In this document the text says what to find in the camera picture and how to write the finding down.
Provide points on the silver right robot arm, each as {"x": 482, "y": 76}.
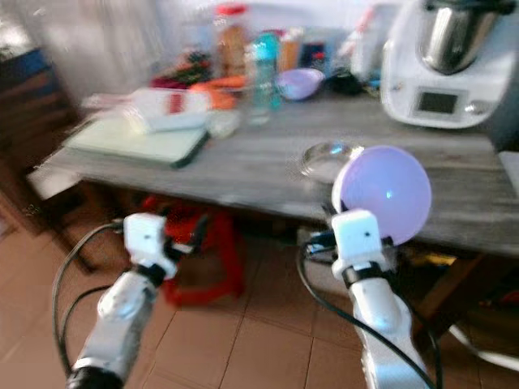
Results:
{"x": 389, "y": 332}

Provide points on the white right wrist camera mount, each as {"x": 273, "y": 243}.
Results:
{"x": 359, "y": 240}

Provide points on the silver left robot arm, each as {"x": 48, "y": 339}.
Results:
{"x": 117, "y": 324}

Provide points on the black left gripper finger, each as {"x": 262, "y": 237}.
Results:
{"x": 196, "y": 232}
{"x": 119, "y": 228}

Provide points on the pale green cutting mat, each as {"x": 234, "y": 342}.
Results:
{"x": 134, "y": 144}

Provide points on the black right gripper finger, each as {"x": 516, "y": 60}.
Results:
{"x": 331, "y": 219}

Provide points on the teal water bottle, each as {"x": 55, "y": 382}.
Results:
{"x": 263, "y": 77}

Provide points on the white kitchen cooking machine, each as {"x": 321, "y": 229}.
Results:
{"x": 438, "y": 73}

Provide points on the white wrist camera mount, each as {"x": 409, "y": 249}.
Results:
{"x": 359, "y": 240}
{"x": 146, "y": 241}

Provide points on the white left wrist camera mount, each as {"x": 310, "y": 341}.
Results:
{"x": 146, "y": 241}

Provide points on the round lilac plate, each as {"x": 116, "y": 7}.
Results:
{"x": 385, "y": 190}

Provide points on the orange carrots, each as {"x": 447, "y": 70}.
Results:
{"x": 219, "y": 91}

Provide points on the red plastic stool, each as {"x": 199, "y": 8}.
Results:
{"x": 223, "y": 271}

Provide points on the white box with red print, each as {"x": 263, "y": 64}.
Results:
{"x": 169, "y": 112}

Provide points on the clear glass dish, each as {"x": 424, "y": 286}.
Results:
{"x": 320, "y": 160}

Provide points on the grey top dining table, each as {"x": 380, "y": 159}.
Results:
{"x": 251, "y": 174}

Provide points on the small lilac bowl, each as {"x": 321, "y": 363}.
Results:
{"x": 300, "y": 83}

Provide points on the jar with red lid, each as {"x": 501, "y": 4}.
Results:
{"x": 230, "y": 44}

